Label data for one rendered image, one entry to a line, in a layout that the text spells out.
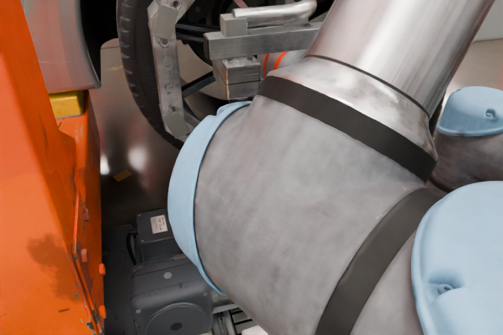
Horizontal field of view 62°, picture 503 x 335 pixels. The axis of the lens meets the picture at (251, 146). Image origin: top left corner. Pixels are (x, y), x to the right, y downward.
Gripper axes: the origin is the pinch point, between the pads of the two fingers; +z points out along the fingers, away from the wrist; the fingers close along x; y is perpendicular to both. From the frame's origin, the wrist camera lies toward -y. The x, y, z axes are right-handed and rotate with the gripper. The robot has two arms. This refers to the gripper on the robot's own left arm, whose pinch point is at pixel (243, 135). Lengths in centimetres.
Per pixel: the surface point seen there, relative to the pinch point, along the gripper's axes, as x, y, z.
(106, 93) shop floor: 122, 83, 165
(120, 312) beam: 0, 70, 40
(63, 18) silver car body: 12, -8, 49
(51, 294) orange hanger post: -27.5, 15.0, 15.3
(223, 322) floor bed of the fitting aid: 14, 75, 15
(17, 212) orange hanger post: -27.6, -0.1, 15.3
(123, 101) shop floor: 119, 83, 148
